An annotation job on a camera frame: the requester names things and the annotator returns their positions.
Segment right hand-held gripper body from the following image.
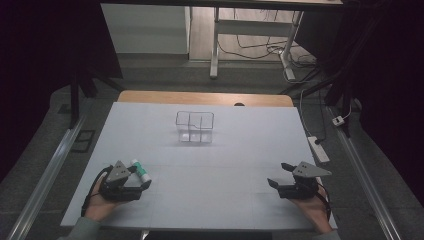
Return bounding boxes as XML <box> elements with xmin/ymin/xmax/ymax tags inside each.
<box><xmin>276</xmin><ymin>161</ymin><xmax>333</xmax><ymax>201</ymax></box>

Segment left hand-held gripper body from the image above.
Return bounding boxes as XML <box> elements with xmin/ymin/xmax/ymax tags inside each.
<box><xmin>98</xmin><ymin>160</ymin><xmax>143</xmax><ymax>202</ymax></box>

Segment white green glue stick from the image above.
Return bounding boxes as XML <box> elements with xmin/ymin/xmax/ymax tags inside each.
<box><xmin>130</xmin><ymin>158</ymin><xmax>153</xmax><ymax>188</ymax></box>

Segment person's left hand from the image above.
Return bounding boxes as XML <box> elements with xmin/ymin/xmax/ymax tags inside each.
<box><xmin>84</xmin><ymin>177</ymin><xmax>135</xmax><ymax>223</ymax></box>

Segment person's right hand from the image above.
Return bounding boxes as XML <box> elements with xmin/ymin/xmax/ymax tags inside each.
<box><xmin>289</xmin><ymin>185</ymin><xmax>335</xmax><ymax>234</ymax></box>

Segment white power strip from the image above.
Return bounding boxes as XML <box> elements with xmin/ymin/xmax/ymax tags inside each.
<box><xmin>306</xmin><ymin>135</ymin><xmax>331</xmax><ymax>164</ymax></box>

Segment white table mat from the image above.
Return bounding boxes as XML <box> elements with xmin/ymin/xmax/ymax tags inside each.
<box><xmin>60</xmin><ymin>101</ymin><xmax>338</xmax><ymax>232</ymax></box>

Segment clear plastic organizer box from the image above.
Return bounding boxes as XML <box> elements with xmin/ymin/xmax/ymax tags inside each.
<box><xmin>175</xmin><ymin>110</ymin><xmax>215</xmax><ymax>145</ymax></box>

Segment black stand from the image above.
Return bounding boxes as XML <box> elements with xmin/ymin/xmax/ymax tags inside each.
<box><xmin>65</xmin><ymin>59</ymin><xmax>125</xmax><ymax>130</ymax></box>
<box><xmin>279</xmin><ymin>19</ymin><xmax>368</xmax><ymax>138</ymax></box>

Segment white cabinet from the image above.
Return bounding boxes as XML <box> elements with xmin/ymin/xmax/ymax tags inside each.
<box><xmin>100</xmin><ymin>3</ymin><xmax>192</xmax><ymax>55</ymax></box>

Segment white metal-legged desk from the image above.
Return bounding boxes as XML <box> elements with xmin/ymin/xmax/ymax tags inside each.
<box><xmin>99</xmin><ymin>0</ymin><xmax>344</xmax><ymax>81</ymax></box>

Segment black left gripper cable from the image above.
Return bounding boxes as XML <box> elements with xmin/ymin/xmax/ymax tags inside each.
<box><xmin>80</xmin><ymin>165</ymin><xmax>114</xmax><ymax>218</ymax></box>

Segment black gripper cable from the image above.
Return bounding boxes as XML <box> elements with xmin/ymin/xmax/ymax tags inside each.
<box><xmin>80</xmin><ymin>165</ymin><xmax>114</xmax><ymax>218</ymax></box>
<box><xmin>315</xmin><ymin>182</ymin><xmax>333</xmax><ymax>222</ymax></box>

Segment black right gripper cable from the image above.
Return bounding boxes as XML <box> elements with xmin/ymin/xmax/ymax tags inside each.
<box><xmin>315</xmin><ymin>182</ymin><xmax>333</xmax><ymax>222</ymax></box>

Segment metal floor rail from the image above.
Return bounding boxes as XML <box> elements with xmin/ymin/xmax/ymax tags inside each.
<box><xmin>5</xmin><ymin>111</ymin><xmax>88</xmax><ymax>240</ymax></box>
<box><xmin>327</xmin><ymin>105</ymin><xmax>403</xmax><ymax>240</ymax></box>

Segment black floor cables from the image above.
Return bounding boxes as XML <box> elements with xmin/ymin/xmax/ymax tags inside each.
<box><xmin>217</xmin><ymin>7</ymin><xmax>318</xmax><ymax>84</ymax></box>

